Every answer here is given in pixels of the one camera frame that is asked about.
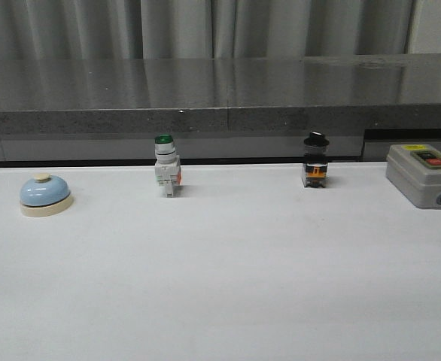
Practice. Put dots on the grey push button switch box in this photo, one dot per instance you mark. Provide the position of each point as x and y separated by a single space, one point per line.
415 170

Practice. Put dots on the grey curtain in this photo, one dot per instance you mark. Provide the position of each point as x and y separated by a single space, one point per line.
216 29

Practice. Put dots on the black rotary selector switch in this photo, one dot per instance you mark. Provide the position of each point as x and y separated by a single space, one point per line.
314 171

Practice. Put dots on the grey stone counter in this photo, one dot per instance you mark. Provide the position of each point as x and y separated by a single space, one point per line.
108 112

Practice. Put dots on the green push button switch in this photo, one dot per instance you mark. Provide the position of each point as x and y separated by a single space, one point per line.
168 165

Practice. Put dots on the blue desk bell cream base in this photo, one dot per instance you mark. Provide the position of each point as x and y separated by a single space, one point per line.
45 195

